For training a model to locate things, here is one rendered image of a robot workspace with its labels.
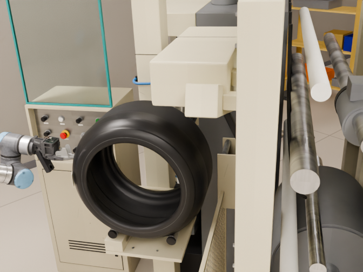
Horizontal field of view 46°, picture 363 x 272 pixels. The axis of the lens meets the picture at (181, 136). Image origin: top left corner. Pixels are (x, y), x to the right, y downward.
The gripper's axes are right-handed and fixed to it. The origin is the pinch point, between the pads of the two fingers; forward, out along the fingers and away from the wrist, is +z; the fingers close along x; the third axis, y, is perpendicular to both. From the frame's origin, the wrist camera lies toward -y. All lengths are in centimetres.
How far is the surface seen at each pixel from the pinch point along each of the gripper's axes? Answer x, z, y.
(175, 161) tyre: -12, 50, 15
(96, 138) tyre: -12.1, 16.2, 18.5
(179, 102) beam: -34, 53, 48
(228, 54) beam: -24, 66, 63
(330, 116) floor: 387, 168, -105
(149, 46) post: 28, 25, 49
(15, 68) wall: 202, -158, -36
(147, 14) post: 28, 23, 62
